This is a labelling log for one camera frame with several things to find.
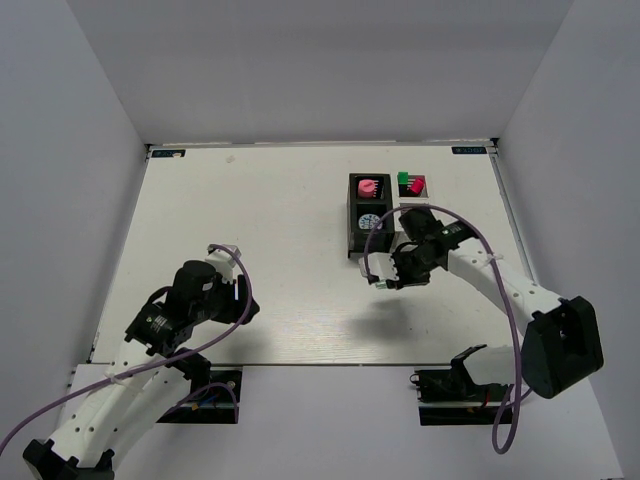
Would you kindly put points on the blue table label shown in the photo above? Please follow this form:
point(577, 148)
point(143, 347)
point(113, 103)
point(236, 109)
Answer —
point(469, 150)
point(168, 153)

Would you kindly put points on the left blue table label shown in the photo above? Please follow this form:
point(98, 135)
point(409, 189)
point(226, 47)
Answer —
point(168, 153)

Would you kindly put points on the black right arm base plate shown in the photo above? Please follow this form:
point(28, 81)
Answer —
point(444, 399)

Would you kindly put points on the pink cap black highlighter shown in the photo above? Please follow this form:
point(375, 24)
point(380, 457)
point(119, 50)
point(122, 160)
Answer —
point(416, 187)

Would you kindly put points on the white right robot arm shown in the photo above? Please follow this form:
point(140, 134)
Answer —
point(555, 340)

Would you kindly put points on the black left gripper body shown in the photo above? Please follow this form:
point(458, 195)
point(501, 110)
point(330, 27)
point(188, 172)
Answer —
point(222, 303)

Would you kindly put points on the black organizer container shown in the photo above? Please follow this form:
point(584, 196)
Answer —
point(356, 239)

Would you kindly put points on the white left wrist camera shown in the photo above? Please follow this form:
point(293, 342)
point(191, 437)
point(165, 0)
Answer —
point(223, 262)

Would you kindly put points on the green cap black highlighter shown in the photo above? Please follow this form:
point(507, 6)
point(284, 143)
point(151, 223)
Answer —
point(403, 178)

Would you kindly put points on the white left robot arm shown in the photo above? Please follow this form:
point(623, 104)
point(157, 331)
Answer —
point(153, 374)

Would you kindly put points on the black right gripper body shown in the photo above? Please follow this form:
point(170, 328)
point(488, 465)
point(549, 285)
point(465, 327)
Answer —
point(412, 268)

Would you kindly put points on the right blue table label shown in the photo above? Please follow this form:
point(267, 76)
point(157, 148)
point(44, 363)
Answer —
point(469, 150)

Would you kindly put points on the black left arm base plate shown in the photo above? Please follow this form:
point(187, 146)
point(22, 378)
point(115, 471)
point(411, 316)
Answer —
point(215, 401)

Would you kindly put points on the white slotted organizer container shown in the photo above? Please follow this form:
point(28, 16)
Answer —
point(400, 199)

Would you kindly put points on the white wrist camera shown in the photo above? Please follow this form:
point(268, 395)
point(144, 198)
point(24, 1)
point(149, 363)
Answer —
point(378, 267)
point(223, 262)

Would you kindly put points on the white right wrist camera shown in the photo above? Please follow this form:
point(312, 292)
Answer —
point(378, 267)

